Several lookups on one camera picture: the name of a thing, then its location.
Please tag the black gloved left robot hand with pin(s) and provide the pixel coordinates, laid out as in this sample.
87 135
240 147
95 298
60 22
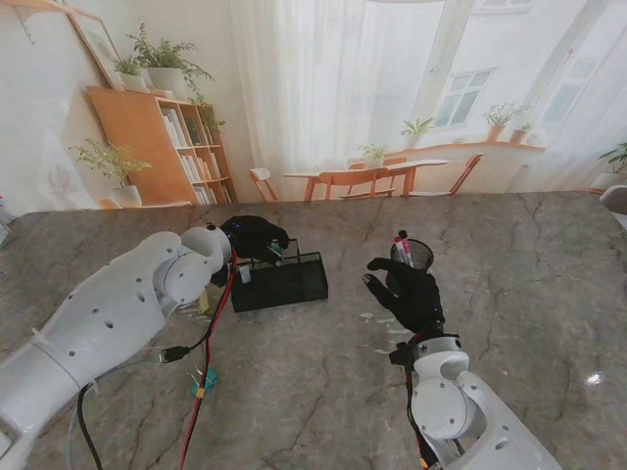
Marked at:
255 235

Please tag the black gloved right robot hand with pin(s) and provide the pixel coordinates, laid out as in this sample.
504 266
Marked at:
416 298

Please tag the teal binder clip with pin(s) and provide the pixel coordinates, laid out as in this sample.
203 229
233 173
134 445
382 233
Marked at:
275 251
208 379

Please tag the blue and white eraser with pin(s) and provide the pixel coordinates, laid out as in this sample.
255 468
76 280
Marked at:
244 275

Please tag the black mesh pen cup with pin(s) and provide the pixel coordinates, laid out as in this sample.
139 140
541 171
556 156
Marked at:
423 254

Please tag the red capped white marker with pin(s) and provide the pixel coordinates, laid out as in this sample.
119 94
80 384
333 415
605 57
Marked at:
398 245

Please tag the black mesh desk organizer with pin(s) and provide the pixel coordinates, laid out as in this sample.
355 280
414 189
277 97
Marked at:
294 289

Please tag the yellow-green binder clip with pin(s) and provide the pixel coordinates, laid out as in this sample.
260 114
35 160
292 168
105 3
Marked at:
205 303

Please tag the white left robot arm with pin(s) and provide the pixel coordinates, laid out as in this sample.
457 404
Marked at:
98 318

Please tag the printed room scene backdrop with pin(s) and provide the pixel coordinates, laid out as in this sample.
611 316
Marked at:
318 73

